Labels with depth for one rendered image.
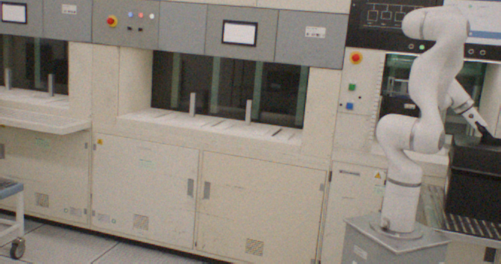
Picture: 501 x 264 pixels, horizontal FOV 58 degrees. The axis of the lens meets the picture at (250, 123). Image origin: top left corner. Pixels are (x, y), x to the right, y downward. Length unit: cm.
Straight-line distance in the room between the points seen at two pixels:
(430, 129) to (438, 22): 37
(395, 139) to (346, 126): 78
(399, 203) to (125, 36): 181
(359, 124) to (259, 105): 80
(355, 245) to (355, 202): 75
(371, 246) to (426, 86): 60
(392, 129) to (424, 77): 21
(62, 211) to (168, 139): 96
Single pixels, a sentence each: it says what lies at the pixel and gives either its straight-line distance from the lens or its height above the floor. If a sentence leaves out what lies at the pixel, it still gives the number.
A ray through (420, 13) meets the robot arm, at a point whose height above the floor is 155.
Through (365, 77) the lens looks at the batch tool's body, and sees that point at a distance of 237.
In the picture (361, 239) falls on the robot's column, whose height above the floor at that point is 72.
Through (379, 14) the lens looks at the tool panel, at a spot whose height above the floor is 157.
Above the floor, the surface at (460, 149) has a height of 104.
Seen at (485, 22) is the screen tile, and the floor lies 157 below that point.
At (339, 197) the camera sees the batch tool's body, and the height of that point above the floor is 60.
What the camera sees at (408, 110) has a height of 105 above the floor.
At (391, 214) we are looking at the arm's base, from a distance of 172.
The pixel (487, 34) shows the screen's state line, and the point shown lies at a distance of 240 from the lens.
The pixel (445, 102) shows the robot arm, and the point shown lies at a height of 122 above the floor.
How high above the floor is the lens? 143
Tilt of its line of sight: 11 degrees down
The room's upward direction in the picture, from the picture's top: 5 degrees clockwise
